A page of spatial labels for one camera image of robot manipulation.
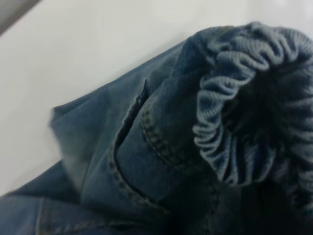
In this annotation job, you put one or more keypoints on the blue denim shorts with print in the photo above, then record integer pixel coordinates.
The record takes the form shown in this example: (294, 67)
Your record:
(171, 122)

